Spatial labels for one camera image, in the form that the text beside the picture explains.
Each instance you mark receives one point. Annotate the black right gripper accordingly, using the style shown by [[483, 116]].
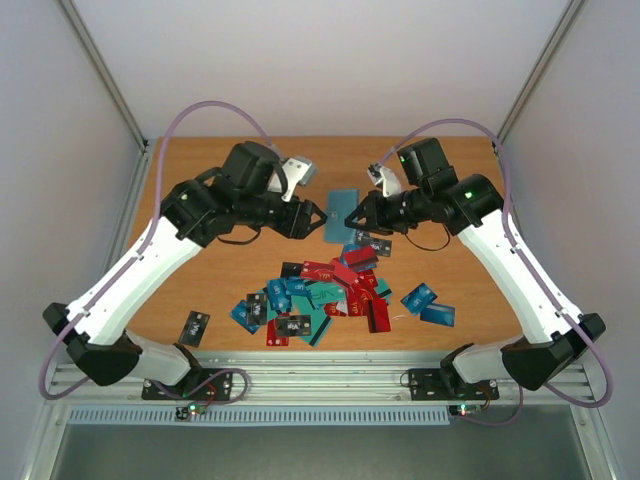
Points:
[[370, 214]]

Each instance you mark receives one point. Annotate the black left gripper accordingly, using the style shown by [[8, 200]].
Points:
[[295, 225]]

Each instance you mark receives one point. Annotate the teal leather card holder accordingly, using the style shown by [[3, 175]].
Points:
[[340, 204]]

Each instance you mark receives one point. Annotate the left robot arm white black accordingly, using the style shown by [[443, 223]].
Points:
[[253, 188]]

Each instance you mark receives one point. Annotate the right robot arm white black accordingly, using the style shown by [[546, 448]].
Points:
[[554, 331]]

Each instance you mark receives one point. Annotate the black card near right arm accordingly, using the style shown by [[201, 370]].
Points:
[[381, 246]]

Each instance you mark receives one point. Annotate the red card with magnetic stripe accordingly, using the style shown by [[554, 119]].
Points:
[[362, 258]]

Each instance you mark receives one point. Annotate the teal VIP card centre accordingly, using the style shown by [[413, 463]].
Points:
[[316, 295]]

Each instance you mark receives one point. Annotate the blue card left pile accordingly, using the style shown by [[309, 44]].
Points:
[[279, 300]]

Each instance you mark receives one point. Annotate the blue card far right upper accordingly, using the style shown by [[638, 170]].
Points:
[[418, 299]]

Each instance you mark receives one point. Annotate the teal card with black stripe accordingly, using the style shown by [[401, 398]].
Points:
[[320, 331]]

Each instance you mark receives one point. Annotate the black card left pile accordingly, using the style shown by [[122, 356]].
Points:
[[257, 309]]

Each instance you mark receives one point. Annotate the black card on red card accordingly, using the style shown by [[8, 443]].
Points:
[[293, 325]]

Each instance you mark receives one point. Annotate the blue card far right lower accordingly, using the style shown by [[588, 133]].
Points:
[[439, 314]]

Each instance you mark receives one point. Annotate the lone black VIP card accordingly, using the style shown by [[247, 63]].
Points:
[[194, 328]]

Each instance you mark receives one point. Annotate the right small circuit board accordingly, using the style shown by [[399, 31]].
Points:
[[465, 410]]

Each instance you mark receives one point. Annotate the small circuit board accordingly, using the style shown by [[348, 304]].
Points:
[[465, 410], [189, 412]]

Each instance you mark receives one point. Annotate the left small circuit board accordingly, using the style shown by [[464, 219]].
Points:
[[189, 412]]

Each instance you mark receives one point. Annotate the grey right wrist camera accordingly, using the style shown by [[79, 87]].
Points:
[[384, 179]]

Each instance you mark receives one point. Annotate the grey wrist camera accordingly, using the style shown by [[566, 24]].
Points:
[[384, 179], [299, 171]]

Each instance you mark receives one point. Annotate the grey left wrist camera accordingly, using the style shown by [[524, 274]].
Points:
[[299, 171]]

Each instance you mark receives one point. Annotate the aluminium frame rail front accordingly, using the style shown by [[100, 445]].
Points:
[[283, 376]]

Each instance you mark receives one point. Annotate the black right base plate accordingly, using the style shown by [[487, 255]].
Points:
[[433, 384]]

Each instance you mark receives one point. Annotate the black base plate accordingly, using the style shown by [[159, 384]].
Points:
[[209, 384], [433, 384]]

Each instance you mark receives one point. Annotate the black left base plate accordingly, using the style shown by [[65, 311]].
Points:
[[209, 384]]

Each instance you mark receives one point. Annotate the grey slotted cable duct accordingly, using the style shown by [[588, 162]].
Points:
[[264, 416]]

